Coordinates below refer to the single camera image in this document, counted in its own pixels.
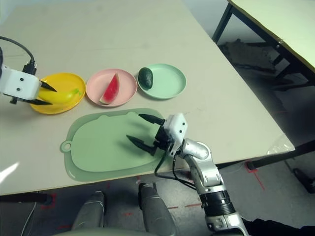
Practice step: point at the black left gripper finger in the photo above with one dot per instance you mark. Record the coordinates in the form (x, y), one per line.
(48, 86)
(39, 102)

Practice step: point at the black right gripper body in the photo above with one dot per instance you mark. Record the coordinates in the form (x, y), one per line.
(162, 137)

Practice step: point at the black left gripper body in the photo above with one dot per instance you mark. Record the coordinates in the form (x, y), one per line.
(13, 100)

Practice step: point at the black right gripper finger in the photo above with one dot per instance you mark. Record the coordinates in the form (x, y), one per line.
(152, 119)
(141, 145)

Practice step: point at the yellow toy banana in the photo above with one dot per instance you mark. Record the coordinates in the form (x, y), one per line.
(61, 97)

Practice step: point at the dark green toy avocado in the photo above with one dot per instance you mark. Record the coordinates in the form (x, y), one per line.
(145, 77)

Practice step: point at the red toy watermelon slice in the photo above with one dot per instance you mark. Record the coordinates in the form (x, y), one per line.
(112, 89)

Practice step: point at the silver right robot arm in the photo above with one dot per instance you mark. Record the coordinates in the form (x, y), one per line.
(204, 169)

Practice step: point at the yellow plate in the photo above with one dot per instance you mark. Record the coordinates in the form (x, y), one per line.
(66, 79)

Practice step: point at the green cutting mat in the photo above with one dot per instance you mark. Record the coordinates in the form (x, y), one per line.
(103, 147)

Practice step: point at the green plate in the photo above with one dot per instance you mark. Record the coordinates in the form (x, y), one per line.
(167, 81)

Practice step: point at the pink plate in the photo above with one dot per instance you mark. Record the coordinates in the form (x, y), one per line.
(98, 81)

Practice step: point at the grey right robot leg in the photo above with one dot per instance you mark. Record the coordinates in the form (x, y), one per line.
(155, 211)

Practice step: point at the grey robot leg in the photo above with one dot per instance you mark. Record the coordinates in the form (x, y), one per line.
(88, 211)
(155, 211)

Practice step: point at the grey left robot leg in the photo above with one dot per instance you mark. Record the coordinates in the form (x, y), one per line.
(88, 211)

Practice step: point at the black table leg bar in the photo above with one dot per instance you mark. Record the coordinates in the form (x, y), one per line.
(24, 197)
(275, 157)

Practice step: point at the grey robot torso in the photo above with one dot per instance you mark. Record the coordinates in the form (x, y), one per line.
(98, 232)

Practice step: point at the clear plastic bag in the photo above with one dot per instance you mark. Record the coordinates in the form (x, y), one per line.
(280, 147)

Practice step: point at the black-framed side table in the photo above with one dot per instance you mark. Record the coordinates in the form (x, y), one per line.
(283, 14)

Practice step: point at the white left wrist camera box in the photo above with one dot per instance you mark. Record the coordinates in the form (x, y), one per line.
(17, 83)

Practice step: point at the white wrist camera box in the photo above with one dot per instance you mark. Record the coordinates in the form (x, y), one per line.
(17, 83)
(176, 125)

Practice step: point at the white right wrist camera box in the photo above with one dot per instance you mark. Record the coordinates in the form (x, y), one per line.
(176, 125)

